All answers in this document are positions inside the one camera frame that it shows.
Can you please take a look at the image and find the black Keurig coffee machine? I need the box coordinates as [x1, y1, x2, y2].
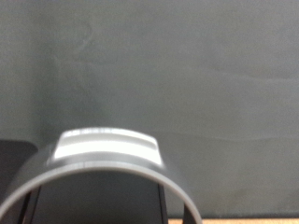
[0, 125, 204, 224]

